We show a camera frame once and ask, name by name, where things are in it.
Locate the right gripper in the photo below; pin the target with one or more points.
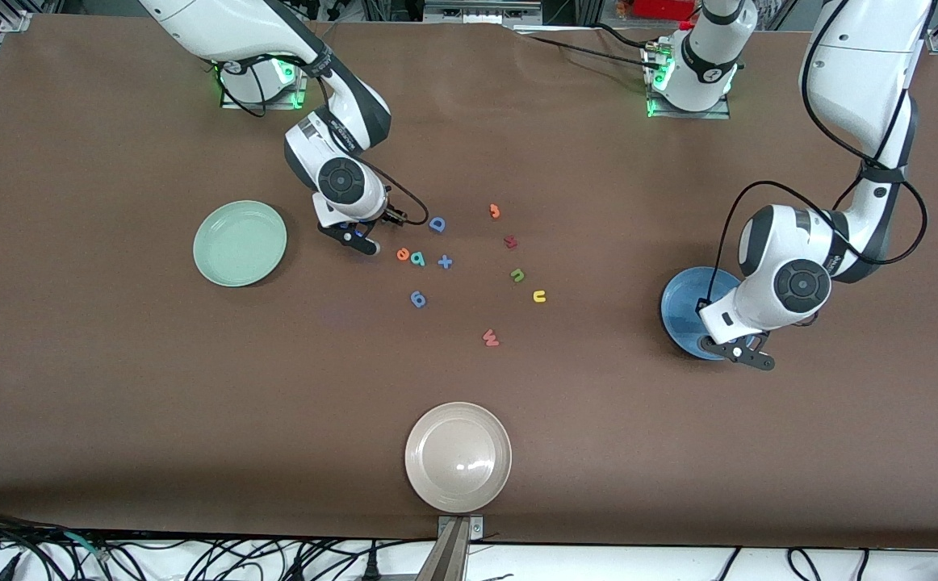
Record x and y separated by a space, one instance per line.
389 215

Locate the teal foam letter b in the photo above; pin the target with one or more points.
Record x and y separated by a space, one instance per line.
420 260

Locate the green foam letter n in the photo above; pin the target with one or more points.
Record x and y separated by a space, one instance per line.
517 271

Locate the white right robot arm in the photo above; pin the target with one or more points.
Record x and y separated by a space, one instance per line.
235 28

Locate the blue foam letter D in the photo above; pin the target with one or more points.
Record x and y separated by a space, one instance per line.
432 225

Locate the blue plate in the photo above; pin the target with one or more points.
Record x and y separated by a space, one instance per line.
679 311

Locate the blue foam letter g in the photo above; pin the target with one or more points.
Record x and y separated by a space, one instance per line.
421 304

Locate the pink foam letter w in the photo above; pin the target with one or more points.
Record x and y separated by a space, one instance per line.
491 340

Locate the pale green plate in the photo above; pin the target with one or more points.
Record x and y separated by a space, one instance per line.
231 254

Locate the grey metal equipment rack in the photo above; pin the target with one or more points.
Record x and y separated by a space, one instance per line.
477 12

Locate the beige plate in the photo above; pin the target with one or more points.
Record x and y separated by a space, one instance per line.
457 460

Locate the red box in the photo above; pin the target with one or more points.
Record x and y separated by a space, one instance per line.
663 8

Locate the black power plug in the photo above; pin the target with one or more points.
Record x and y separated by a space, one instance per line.
371 569

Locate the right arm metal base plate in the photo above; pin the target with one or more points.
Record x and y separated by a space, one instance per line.
231 103

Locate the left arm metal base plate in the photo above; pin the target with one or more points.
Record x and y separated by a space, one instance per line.
719 113

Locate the aluminium camera post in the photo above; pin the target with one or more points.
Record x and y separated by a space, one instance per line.
451 557

